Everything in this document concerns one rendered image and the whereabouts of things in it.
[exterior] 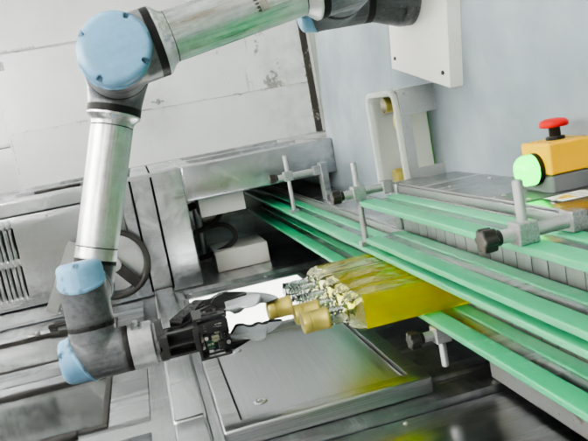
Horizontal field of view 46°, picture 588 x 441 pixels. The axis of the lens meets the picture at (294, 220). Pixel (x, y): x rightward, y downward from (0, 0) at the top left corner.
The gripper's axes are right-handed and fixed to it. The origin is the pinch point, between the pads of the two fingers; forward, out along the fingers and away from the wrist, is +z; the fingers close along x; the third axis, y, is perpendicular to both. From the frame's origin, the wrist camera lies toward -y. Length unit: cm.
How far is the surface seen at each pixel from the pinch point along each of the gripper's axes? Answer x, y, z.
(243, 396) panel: -12.7, 3.5, -8.0
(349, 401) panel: -12.3, 16.7, 6.8
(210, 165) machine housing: 20, -99, 4
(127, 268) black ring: -5, -94, -27
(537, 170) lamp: 19, 31, 35
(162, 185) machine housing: 17, -99, -11
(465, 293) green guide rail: 4.5, 29.5, 22.7
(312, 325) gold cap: -0.2, 13.0, 4.0
